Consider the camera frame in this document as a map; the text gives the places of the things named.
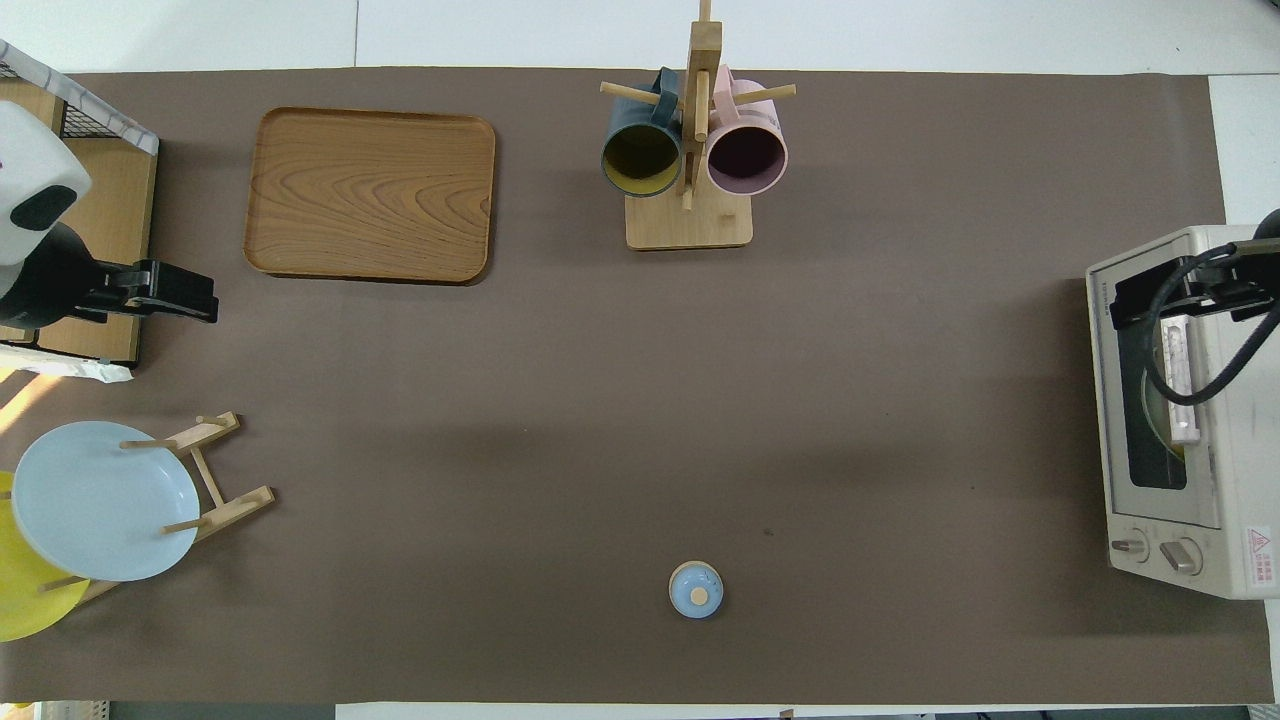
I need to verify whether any wire basket wooden shelf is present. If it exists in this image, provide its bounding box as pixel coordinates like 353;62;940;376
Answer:
0;40;161;383

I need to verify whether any dark blue mug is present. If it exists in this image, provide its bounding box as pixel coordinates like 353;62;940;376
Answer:
600;68;685;198

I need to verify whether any wooden mug tree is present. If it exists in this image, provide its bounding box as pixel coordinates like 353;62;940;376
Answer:
600;0;798;251

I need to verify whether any cream toaster oven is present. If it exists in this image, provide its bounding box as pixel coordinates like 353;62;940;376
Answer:
1087;225;1280;601

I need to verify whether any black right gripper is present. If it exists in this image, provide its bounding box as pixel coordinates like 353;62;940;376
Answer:
1110;240;1280;331

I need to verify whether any wooden plate rack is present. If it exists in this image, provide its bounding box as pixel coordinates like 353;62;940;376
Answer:
40;410;276;606

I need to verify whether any pink mug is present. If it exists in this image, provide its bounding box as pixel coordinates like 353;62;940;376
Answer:
706;65;790;197

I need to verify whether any small blue dome bell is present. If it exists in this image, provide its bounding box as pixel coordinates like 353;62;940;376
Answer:
668;561;725;620

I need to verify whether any wooden serving tray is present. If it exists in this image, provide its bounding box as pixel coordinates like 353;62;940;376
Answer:
243;107;498;286

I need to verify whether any pale green plate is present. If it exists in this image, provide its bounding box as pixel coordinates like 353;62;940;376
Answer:
1141;368;1187;463

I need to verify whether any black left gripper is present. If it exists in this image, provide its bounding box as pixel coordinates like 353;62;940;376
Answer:
72;258;219;324

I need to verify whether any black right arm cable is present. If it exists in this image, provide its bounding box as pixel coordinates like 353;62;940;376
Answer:
1142;243;1280;407

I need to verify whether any brown table mat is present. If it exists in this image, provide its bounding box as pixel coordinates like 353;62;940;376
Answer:
0;68;1273;706

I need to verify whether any glass oven door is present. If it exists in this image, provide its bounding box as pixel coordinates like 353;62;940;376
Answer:
1087;255;1225;531

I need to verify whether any yellow plate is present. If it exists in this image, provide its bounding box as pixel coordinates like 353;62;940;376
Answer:
0;470;91;643

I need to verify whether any light blue plate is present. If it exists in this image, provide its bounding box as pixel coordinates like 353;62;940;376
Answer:
12;421;201;583

